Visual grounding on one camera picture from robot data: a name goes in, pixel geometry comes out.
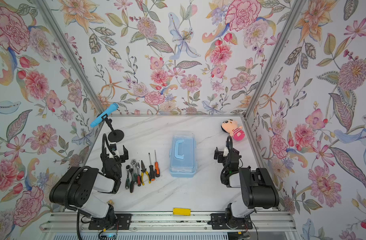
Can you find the green black small screwdriver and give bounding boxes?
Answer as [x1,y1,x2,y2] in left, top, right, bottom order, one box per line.
[125,165,131,190]

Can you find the black microphone stand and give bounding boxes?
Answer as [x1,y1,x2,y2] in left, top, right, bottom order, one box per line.
[104,117,124,143]

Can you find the orange handled screwdriver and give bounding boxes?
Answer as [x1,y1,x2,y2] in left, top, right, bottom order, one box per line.
[154,150,160,178]

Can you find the blue microphone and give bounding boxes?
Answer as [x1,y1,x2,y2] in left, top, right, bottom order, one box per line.
[90,103,119,128]

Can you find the red black handled screwdriver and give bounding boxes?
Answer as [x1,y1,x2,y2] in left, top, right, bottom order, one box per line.
[148,153,156,182]

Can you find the yellow black pliers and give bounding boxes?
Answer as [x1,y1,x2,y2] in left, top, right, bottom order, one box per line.
[141,161,151,186]

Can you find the yellow tape strip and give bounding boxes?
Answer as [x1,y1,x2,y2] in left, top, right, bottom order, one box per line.
[173,208,191,216]

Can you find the aluminium front rail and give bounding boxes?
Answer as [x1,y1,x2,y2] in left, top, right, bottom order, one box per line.
[39,211,296,233]

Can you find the pink plush doll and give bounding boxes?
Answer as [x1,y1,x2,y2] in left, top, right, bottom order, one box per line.
[221,119,245,141]

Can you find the blue plastic tool box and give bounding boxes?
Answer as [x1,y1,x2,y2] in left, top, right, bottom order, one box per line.
[169,131,197,178]

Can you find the black handled ratchet wrench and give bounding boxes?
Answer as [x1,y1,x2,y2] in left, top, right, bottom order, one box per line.
[129,168,135,193]

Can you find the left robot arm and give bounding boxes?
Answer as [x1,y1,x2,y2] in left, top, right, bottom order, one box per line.
[49,147,129,229]

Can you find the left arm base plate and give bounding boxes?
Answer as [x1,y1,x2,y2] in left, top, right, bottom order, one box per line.
[88,214,132,231]

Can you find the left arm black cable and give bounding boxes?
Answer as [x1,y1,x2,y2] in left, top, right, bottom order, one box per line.
[101,133,109,157]

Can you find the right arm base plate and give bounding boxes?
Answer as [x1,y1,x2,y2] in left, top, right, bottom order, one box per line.
[207,213,253,230]

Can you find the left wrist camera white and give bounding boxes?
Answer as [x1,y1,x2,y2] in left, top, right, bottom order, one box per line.
[108,144,118,159]

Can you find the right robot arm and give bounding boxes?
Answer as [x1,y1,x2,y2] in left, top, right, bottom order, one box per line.
[209,148,279,230]

